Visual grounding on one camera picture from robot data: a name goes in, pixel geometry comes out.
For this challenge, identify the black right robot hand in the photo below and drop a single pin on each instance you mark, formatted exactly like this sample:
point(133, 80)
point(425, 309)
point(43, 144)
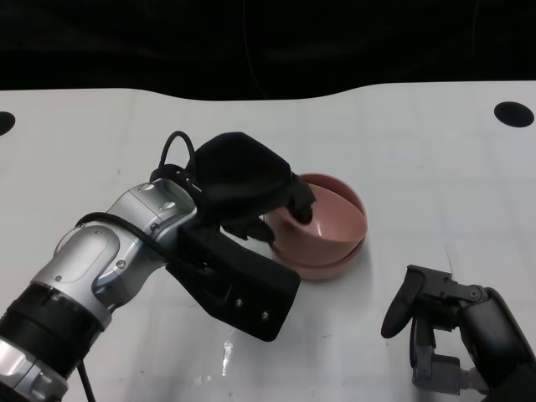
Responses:
point(490, 335)

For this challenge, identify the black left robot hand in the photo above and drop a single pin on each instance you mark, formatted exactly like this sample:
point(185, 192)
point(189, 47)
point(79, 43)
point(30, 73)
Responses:
point(238, 180)

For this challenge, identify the pink bowl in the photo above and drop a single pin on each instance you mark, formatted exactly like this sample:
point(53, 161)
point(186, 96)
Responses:
point(318, 273)
point(326, 255)
point(335, 209)

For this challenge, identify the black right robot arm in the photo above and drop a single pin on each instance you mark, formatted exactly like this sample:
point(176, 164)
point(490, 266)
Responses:
point(519, 393)

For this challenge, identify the black backdrop cloth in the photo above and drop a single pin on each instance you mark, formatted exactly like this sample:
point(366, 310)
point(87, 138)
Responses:
point(125, 42)

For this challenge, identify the black round table grommet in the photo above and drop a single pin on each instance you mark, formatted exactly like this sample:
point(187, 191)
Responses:
point(514, 114)
point(4, 122)

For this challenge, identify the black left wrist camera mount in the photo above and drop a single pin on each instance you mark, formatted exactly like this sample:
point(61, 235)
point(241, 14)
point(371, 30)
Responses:
point(251, 293)

